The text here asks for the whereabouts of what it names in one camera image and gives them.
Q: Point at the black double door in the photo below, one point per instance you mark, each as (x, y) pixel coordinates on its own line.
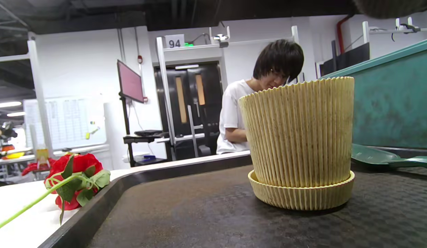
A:
(213, 103)

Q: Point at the green plastic bin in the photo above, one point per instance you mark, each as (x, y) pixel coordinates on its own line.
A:
(392, 103)

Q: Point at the dark brown plastic tray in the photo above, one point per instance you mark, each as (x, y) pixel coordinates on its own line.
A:
(199, 213)

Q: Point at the white wall board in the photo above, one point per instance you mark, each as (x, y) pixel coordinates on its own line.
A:
(65, 120)

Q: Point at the red artificial rose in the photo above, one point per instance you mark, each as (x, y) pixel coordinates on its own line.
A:
(75, 168)

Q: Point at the flat screen monitor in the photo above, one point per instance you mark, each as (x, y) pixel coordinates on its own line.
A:
(130, 82)

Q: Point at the red pipe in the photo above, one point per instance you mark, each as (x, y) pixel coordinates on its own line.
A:
(339, 34)

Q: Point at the black monitor stand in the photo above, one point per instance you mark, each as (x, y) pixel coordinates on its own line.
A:
(144, 137)

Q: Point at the white metal frame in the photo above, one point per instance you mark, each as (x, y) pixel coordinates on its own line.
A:
(199, 53)

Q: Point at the yellow ribbed flower pot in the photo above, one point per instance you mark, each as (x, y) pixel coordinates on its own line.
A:
(299, 137)

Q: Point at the person's left hand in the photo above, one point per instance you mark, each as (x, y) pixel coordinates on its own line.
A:
(389, 8)

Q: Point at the white number sign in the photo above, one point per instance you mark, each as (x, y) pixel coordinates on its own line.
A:
(174, 41)

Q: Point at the green plastic trowel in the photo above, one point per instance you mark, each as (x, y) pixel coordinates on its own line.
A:
(372, 155)

